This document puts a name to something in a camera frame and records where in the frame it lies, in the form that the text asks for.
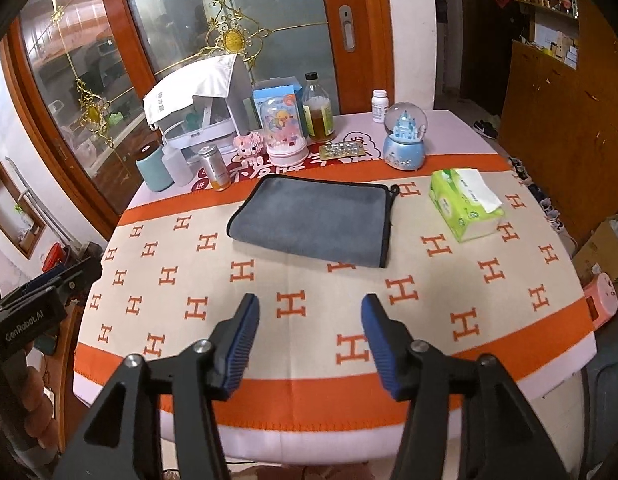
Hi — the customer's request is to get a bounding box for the cardboard box on floor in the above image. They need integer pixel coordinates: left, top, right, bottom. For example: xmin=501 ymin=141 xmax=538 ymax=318
xmin=572 ymin=214 xmax=618 ymax=284

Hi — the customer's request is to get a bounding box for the pink plush toy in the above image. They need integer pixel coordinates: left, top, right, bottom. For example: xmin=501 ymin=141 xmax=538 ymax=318
xmin=233 ymin=131 xmax=265 ymax=167

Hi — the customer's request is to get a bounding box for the glass bottle amber liquid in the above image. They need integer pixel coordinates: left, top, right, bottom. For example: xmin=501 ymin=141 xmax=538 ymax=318
xmin=301 ymin=72 xmax=335 ymax=143

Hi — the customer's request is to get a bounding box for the silver door handle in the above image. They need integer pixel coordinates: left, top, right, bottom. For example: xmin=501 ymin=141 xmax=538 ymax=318
xmin=338 ymin=4 xmax=356 ymax=53

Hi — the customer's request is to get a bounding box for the white pill bottle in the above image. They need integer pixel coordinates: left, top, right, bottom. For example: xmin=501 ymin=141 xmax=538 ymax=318
xmin=372 ymin=89 xmax=389 ymax=124

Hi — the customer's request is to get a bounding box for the white appliance with cloth cover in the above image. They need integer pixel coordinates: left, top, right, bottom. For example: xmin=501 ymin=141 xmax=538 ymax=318
xmin=143 ymin=54 xmax=251 ymax=150

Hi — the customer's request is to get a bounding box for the pink duck snow globe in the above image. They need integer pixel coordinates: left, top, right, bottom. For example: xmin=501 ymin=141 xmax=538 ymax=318
xmin=259 ymin=93 xmax=309 ymax=168

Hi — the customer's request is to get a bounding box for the brown wooden cabinet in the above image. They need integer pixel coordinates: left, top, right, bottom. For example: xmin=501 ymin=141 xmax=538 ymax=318
xmin=499 ymin=0 xmax=618 ymax=243

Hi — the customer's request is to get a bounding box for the pink piggy stool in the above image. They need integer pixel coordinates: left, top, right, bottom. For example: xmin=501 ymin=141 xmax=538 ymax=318
xmin=584 ymin=273 xmax=618 ymax=330

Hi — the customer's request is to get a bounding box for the translucent white plastic bottle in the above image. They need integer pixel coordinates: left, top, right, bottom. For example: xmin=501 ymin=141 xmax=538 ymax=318
xmin=161 ymin=144 xmax=194 ymax=186

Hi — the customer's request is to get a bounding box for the blister pill pack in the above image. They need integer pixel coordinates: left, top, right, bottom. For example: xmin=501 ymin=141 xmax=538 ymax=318
xmin=319 ymin=140 xmax=367 ymax=160

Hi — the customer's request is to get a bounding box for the purple and grey towel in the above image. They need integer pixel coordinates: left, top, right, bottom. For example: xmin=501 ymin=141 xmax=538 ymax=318
xmin=227 ymin=174 xmax=399 ymax=268

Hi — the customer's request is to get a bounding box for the green tissue pack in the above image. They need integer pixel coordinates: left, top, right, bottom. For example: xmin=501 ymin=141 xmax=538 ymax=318
xmin=428 ymin=168 xmax=504 ymax=243

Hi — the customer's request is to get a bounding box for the blue castle snow globe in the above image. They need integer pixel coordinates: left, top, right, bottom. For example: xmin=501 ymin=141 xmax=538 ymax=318
xmin=383 ymin=102 xmax=428 ymax=171

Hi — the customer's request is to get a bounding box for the silver orange can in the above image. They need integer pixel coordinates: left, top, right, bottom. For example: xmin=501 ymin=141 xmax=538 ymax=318
xmin=198 ymin=144 xmax=231 ymax=191

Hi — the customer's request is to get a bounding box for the orange beige patterned tablecloth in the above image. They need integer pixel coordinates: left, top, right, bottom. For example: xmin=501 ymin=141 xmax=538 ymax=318
xmin=74 ymin=110 xmax=597 ymax=464

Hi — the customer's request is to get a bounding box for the left human hand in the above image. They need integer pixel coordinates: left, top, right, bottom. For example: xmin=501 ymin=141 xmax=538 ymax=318
xmin=5 ymin=342 xmax=59 ymax=452

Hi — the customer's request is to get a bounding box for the blue cardboard box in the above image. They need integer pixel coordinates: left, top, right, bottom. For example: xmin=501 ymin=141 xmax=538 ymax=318
xmin=251 ymin=76 xmax=303 ymax=134

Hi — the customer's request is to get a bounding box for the teal cylindrical speaker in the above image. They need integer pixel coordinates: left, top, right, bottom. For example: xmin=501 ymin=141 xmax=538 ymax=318
xmin=134 ymin=141 xmax=173 ymax=193

